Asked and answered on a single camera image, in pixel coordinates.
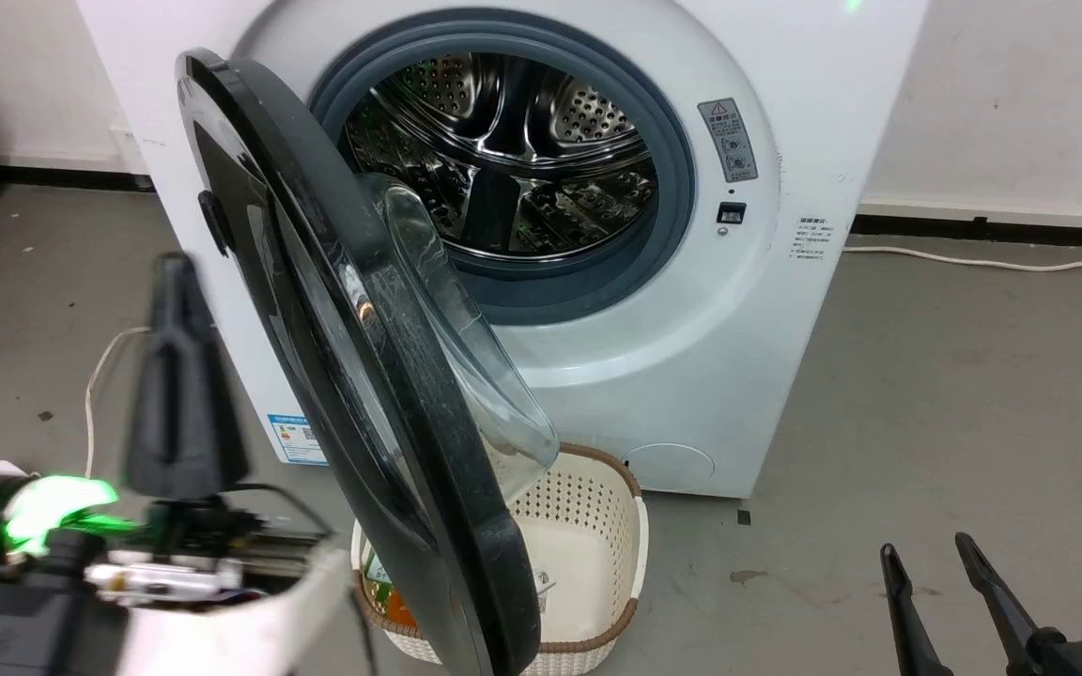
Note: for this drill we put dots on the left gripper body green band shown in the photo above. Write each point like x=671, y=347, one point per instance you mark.
x=62, y=507

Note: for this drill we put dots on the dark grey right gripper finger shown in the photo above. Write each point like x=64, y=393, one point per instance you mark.
x=912, y=620
x=1006, y=610

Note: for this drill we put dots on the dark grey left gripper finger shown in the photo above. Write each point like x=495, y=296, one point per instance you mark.
x=184, y=394

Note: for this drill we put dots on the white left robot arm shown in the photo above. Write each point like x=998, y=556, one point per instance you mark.
x=222, y=638

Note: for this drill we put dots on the black round glass washer door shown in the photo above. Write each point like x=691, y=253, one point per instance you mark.
x=452, y=460

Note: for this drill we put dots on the black door latch socket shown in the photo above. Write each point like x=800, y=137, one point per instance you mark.
x=732, y=213

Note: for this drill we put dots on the grey rubber door gasket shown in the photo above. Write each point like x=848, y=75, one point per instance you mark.
x=674, y=188

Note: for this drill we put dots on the white front-load washing machine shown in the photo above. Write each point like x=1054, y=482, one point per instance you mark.
x=785, y=56

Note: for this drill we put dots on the blue white energy label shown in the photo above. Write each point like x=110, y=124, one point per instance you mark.
x=295, y=439

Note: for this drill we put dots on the round white filter cover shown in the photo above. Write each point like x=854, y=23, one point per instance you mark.
x=671, y=467

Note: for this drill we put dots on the orange green packet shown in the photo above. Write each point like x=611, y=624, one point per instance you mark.
x=391, y=601

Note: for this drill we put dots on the white laundry basket brown rim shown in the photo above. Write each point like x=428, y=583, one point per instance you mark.
x=593, y=563

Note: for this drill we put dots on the small printed text label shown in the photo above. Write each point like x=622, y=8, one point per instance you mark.
x=811, y=240

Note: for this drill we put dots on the stainless steel washer drum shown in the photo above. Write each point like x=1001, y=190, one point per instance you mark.
x=503, y=122

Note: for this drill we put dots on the grey warning sticker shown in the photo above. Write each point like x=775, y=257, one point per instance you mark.
x=728, y=139

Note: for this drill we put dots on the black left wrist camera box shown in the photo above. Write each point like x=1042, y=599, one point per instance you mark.
x=15, y=629

